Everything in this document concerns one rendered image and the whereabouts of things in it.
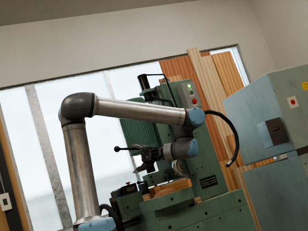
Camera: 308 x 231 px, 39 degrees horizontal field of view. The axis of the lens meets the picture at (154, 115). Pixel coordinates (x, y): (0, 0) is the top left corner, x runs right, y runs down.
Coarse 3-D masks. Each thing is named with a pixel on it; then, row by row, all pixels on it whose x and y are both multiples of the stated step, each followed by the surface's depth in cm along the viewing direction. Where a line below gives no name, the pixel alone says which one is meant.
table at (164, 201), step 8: (176, 192) 222; (184, 192) 224; (192, 192) 226; (152, 200) 221; (160, 200) 216; (168, 200) 218; (176, 200) 221; (184, 200) 223; (144, 208) 230; (152, 208) 223; (160, 208) 216; (128, 216) 229
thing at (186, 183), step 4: (184, 180) 222; (188, 180) 220; (172, 184) 232; (176, 184) 228; (180, 184) 225; (184, 184) 222; (188, 184) 219; (164, 188) 240; (176, 188) 229; (180, 188) 226
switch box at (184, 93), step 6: (180, 84) 258; (186, 84) 259; (192, 84) 261; (180, 90) 259; (186, 90) 258; (192, 90) 260; (180, 96) 260; (186, 96) 257; (192, 96) 259; (198, 96) 261; (186, 102) 256; (192, 102) 257; (198, 102) 259; (186, 108) 257
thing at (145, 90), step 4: (140, 76) 264; (144, 76) 265; (140, 80) 265; (144, 80) 264; (140, 84) 265; (144, 84) 264; (148, 84) 265; (144, 88) 263; (148, 88) 262; (152, 88) 263; (144, 92) 261; (148, 92) 263; (152, 92) 266; (140, 96) 267; (144, 96) 264; (148, 96) 262; (152, 96) 264; (148, 100) 262; (152, 100) 264
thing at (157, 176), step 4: (156, 172) 248; (160, 172) 250; (164, 172) 251; (144, 176) 248; (148, 176) 245; (152, 176) 246; (156, 176) 248; (160, 176) 249; (164, 176) 250; (168, 176) 251; (144, 180) 249; (148, 180) 245; (152, 180) 246; (156, 180) 247; (160, 180) 248; (164, 180) 249; (148, 184) 246; (152, 184) 245; (156, 184) 246
